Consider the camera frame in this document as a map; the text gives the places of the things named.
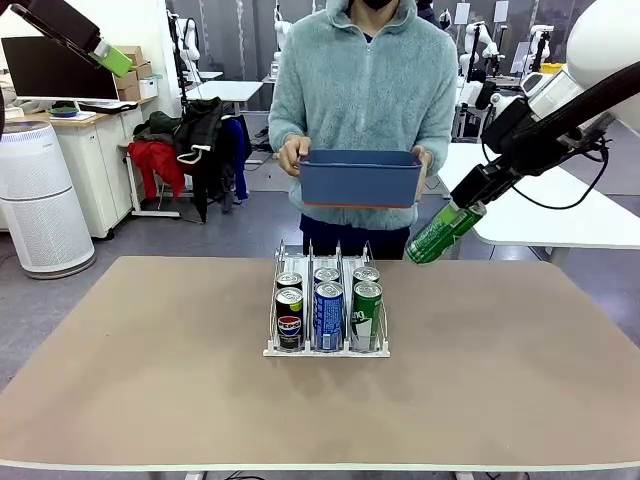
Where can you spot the red jacket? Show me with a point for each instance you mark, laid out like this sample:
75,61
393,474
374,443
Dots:
157,165

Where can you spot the large white table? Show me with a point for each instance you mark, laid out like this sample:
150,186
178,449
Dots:
550,220

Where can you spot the white desk with cabinets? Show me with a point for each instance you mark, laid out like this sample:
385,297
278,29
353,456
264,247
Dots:
100,150

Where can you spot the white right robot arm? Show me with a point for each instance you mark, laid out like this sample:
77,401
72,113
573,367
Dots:
600,40

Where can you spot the green bowl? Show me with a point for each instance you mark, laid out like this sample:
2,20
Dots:
64,110

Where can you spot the brown cardboard box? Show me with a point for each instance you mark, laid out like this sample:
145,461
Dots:
134,79
134,54
129,93

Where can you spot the black keyboard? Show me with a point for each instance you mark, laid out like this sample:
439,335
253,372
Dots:
107,106

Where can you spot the green soda can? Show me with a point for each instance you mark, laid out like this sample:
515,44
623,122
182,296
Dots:
367,320
366,274
440,235

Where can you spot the black Pepsi can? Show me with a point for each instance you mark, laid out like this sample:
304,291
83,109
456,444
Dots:
290,325
289,279

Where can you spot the person in mint fleece jacket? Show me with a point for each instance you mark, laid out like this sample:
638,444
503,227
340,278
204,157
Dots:
365,100

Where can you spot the black computer monitor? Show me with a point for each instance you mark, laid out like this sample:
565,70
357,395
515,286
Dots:
60,75

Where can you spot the white metal rack frame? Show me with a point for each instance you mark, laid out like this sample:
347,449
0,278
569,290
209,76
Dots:
134,190

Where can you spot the blue storage bin orange trim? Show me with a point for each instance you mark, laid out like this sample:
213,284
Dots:
360,180

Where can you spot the blue jacket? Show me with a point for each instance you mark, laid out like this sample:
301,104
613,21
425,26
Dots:
242,150

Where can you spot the person's left hand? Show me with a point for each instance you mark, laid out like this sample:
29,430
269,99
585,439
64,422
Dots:
426,160

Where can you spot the blue Pocari Sweat can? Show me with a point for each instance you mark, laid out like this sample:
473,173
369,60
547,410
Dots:
329,320
327,274

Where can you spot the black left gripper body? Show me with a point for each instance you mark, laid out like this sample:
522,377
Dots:
60,25

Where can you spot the person's left forearm fleece sleeve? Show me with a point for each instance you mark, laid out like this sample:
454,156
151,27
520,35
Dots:
440,145

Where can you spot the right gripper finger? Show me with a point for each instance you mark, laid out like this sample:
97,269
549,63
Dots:
492,195
475,185

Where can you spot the small white box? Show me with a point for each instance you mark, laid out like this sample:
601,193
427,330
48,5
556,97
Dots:
148,89

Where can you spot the black tripod pole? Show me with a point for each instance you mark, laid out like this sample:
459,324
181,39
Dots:
472,65

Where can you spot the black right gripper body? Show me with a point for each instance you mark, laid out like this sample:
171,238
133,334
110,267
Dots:
505,130

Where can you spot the white can dispenser rack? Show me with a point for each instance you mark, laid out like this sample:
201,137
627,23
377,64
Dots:
325,353

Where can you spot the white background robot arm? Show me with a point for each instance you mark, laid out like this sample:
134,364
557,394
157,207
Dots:
282,30
544,50
487,47
189,45

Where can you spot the person's right hand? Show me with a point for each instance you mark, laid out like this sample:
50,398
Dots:
290,152

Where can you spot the white background table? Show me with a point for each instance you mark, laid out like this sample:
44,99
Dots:
225,90

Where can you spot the person's right forearm fleece sleeve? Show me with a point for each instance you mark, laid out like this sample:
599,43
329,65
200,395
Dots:
285,131

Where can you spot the clothes pile on chair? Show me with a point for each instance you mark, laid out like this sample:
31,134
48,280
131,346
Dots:
200,125

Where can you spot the white cylindrical air purifier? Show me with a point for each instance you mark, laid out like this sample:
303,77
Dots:
45,200

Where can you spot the black face mask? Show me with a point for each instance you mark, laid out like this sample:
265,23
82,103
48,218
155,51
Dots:
377,3

